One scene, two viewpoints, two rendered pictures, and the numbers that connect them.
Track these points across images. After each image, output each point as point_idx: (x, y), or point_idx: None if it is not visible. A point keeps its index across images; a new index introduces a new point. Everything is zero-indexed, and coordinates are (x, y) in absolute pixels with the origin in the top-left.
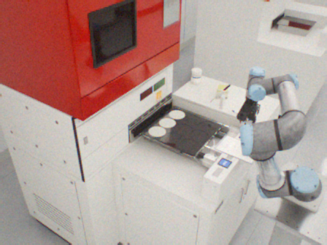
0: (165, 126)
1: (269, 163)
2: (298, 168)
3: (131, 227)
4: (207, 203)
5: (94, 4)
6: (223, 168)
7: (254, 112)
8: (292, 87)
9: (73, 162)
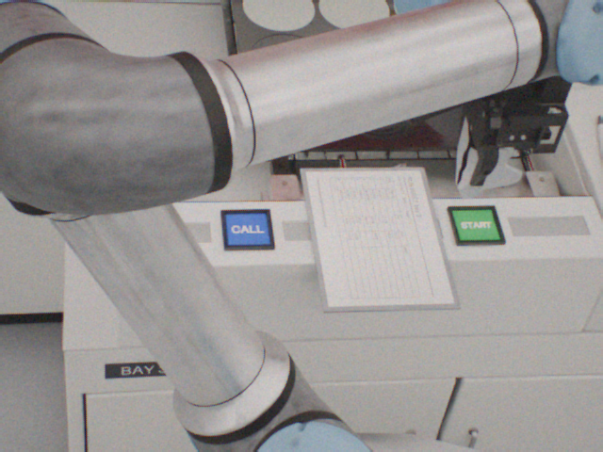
0: (328, 12)
1: (84, 256)
2: (323, 427)
3: None
4: (98, 318)
5: None
6: (218, 239)
7: (490, 121)
8: (466, 25)
9: None
